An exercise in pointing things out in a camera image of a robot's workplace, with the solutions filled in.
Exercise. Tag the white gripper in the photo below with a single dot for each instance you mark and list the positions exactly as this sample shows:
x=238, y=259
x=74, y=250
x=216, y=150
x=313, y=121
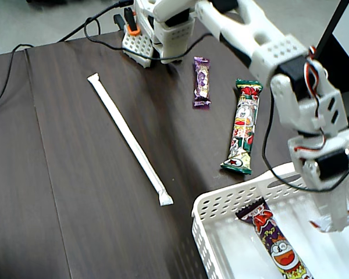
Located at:
x=329, y=166

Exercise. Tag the small red white candy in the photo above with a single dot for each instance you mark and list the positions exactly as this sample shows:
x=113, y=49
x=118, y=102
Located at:
x=322, y=225

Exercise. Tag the white perforated base mount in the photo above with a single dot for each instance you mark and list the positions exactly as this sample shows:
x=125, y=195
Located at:
x=138, y=46

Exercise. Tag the black slanted pole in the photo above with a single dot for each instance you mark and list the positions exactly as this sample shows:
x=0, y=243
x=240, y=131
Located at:
x=333, y=26

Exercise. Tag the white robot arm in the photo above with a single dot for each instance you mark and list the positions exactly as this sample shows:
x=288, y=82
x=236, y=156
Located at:
x=250, y=37

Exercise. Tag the orange black table clamp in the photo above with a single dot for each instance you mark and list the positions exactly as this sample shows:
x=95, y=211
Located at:
x=132, y=24

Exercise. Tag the small purple wrapped candy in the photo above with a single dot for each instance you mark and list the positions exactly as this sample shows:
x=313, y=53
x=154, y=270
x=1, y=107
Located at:
x=202, y=82

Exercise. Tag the long purple snack stick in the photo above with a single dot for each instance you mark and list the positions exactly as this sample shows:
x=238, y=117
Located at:
x=282, y=253

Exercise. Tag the white perforated plastic tray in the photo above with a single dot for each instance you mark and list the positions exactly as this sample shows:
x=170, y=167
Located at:
x=221, y=203

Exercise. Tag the white paper-wrapped straw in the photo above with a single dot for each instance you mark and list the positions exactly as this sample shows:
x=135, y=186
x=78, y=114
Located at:
x=128, y=136

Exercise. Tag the long green snack stick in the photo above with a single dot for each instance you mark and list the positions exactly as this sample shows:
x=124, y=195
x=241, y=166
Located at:
x=244, y=125

